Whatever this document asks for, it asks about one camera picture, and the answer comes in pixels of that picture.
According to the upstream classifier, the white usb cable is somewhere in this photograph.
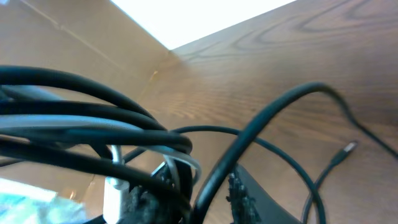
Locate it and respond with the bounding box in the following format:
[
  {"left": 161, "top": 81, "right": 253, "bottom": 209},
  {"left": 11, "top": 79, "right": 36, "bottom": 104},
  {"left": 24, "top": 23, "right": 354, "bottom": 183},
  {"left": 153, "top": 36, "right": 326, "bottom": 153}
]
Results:
[{"left": 0, "top": 114, "right": 202, "bottom": 224}]

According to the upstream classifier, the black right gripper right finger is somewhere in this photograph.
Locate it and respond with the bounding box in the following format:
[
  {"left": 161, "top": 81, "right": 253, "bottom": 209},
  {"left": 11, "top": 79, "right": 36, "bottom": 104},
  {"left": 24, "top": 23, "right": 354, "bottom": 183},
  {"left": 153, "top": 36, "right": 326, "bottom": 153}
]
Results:
[{"left": 226, "top": 165, "right": 301, "bottom": 224}]

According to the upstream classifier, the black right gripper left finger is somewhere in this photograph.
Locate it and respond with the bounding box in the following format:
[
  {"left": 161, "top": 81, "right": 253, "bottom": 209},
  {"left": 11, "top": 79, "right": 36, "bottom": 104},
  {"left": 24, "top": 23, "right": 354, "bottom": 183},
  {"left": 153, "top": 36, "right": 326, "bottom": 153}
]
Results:
[{"left": 117, "top": 162, "right": 190, "bottom": 224}]

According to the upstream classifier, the black usb cable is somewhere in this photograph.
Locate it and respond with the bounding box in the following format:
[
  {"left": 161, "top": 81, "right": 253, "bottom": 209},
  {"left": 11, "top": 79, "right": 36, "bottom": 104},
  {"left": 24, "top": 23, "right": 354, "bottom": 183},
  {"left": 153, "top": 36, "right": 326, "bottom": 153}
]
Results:
[{"left": 0, "top": 65, "right": 398, "bottom": 224}]

